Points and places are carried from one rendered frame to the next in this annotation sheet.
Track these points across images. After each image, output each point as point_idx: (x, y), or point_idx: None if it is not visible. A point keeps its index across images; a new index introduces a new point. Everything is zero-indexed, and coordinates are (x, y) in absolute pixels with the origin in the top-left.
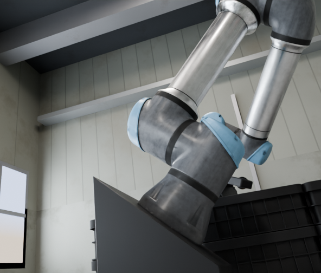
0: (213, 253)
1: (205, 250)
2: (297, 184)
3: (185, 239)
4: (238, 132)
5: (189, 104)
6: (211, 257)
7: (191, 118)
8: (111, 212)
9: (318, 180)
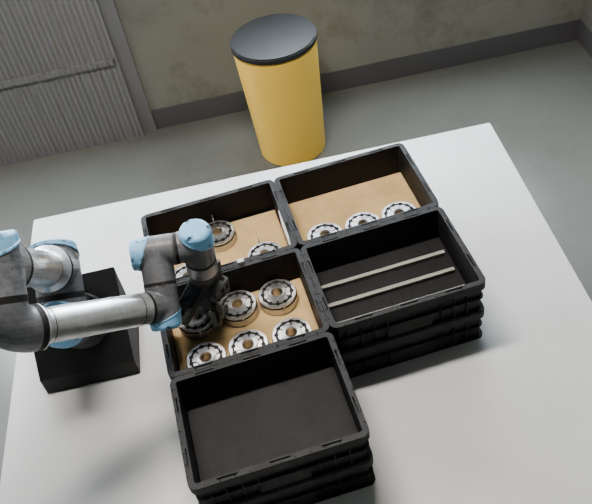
0: (111, 351)
1: (82, 355)
2: (168, 374)
3: (53, 351)
4: (144, 290)
5: (35, 289)
6: (57, 369)
7: (45, 295)
8: None
9: (171, 392)
